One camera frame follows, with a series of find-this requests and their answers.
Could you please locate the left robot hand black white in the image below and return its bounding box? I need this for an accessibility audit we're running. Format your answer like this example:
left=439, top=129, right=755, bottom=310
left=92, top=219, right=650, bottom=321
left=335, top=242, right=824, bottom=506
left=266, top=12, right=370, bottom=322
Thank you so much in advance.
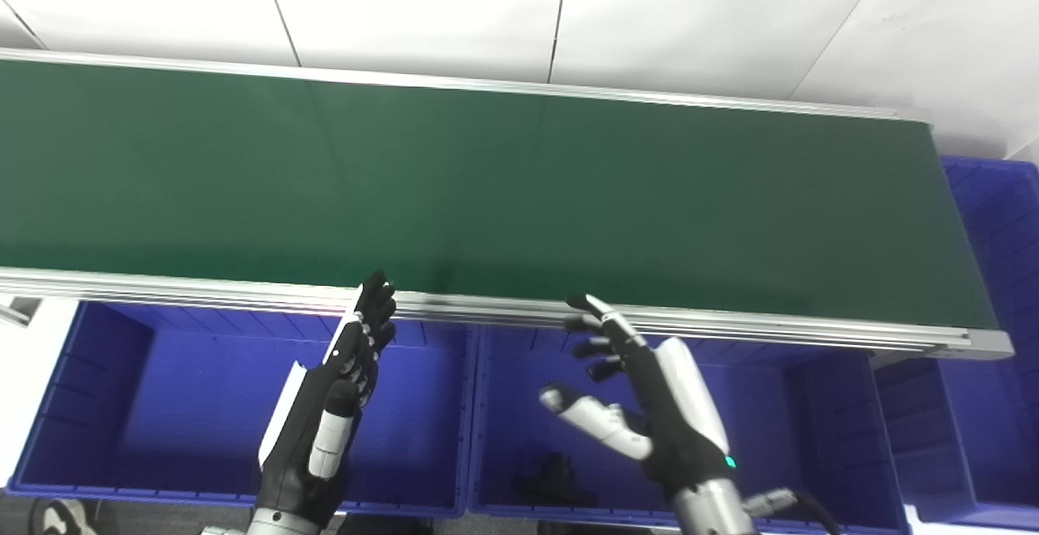
left=258, top=270, right=399, bottom=529

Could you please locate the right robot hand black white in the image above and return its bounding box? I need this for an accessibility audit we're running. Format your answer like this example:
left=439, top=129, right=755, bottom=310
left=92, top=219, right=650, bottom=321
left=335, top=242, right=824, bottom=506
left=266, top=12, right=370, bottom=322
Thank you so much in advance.
left=540, top=294, right=739, bottom=511

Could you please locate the black flange part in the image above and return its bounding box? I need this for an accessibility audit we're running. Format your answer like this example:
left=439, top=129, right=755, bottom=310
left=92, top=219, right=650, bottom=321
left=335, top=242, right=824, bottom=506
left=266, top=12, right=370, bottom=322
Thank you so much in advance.
left=511, top=452, right=597, bottom=507

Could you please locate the green conveyor belt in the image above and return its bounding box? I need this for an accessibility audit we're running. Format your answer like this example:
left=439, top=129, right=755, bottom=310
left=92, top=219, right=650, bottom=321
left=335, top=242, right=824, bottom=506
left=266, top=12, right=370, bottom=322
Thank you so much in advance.
left=0, top=58, right=998, bottom=330
left=0, top=48, right=1014, bottom=360

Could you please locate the blue plastic bin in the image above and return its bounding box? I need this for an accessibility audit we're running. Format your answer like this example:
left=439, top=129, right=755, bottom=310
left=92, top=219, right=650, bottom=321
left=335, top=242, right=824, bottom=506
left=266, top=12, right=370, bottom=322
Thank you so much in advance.
left=469, top=326, right=912, bottom=529
left=4, top=300, right=473, bottom=518
left=873, top=155, right=1039, bottom=529

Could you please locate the grey black robot foot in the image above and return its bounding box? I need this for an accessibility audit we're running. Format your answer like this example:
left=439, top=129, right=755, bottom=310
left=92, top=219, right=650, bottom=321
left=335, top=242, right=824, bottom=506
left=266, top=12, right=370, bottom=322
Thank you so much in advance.
left=31, top=498, right=100, bottom=535

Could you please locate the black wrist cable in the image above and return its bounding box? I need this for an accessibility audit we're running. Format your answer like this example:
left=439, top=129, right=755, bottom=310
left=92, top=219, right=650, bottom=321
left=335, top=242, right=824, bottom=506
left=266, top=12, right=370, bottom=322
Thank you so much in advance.
left=743, top=488, right=841, bottom=535

